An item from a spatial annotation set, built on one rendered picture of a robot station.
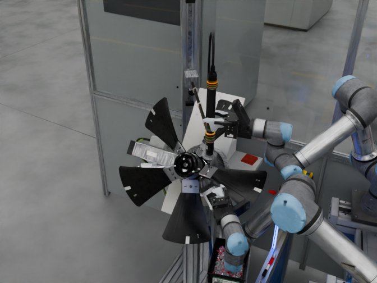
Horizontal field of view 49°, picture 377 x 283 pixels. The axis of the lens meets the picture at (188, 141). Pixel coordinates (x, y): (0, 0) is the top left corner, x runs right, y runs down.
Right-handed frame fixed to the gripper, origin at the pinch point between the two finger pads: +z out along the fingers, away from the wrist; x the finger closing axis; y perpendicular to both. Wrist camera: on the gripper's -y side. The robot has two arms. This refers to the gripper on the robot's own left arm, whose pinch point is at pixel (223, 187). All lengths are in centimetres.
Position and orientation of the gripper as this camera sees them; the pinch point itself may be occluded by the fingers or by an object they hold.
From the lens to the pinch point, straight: 182.4
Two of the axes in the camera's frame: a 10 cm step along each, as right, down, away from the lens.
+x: 1.0, 8.2, 5.6
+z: -1.6, -5.4, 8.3
